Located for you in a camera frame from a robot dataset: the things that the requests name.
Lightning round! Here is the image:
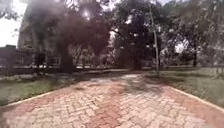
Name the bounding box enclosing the pale kerb beside plants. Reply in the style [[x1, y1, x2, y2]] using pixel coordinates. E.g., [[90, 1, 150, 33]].
[[0, 81, 84, 109]]

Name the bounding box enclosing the shaded green lawn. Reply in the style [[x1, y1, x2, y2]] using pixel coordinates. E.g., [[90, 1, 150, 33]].
[[146, 67, 224, 108]]

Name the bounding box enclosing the group of trees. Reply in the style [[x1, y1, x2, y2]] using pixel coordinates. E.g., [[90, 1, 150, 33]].
[[109, 0, 224, 71]]

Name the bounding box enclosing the grass with low plants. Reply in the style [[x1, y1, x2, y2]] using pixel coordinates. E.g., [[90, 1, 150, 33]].
[[0, 71, 101, 107]]

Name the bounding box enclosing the pale kerb beside lawn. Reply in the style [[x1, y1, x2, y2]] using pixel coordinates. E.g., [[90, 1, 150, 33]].
[[164, 84, 224, 114]]

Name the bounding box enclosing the red brick path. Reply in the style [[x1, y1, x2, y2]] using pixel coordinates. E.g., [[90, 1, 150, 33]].
[[0, 72, 224, 128]]

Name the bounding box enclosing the dark dense tree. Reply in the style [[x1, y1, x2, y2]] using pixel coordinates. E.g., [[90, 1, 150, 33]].
[[24, 0, 113, 74]]

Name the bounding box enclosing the thin pale pole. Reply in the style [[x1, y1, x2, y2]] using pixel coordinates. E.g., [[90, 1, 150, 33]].
[[148, 3, 161, 77]]

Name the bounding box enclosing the dark fence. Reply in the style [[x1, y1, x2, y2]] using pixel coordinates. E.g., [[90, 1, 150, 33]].
[[0, 44, 63, 75]]

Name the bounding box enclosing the tall building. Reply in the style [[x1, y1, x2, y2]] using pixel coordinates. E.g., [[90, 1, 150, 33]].
[[16, 6, 64, 68]]

